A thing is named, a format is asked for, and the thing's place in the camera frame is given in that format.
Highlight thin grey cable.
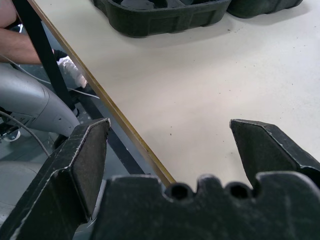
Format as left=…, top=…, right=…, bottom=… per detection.
left=0, top=110, right=51, bottom=158

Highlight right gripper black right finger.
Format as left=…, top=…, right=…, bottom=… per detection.
left=229, top=118, right=320, bottom=190

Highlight person's white gloved hand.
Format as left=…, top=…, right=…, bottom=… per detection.
left=56, top=55, right=89, bottom=89

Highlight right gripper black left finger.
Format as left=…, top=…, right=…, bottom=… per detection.
left=0, top=117, right=111, bottom=240

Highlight thin white cable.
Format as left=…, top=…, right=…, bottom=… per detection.
left=0, top=54, right=101, bottom=100

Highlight black metal table frame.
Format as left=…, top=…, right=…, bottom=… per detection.
left=11, top=0, right=152, bottom=176

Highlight black orange tool case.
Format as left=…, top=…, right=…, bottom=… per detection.
left=92, top=0, right=305, bottom=39

